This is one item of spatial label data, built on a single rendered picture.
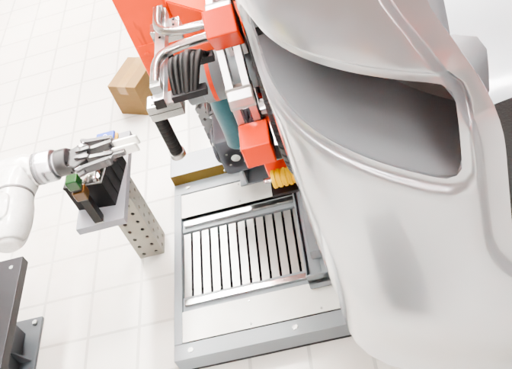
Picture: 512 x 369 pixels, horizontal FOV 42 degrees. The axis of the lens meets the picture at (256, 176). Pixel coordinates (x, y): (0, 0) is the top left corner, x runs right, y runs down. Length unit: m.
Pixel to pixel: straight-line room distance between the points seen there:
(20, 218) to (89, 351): 0.87
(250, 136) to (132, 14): 0.83
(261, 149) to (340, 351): 0.87
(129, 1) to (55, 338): 1.26
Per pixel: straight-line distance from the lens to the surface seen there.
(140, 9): 2.31
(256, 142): 1.62
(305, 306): 2.27
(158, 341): 2.48
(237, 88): 1.63
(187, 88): 1.68
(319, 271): 2.25
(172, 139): 1.83
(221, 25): 1.57
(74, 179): 2.13
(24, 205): 1.87
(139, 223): 2.56
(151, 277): 2.65
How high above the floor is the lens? 1.97
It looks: 45 degrees down
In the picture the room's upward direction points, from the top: 22 degrees counter-clockwise
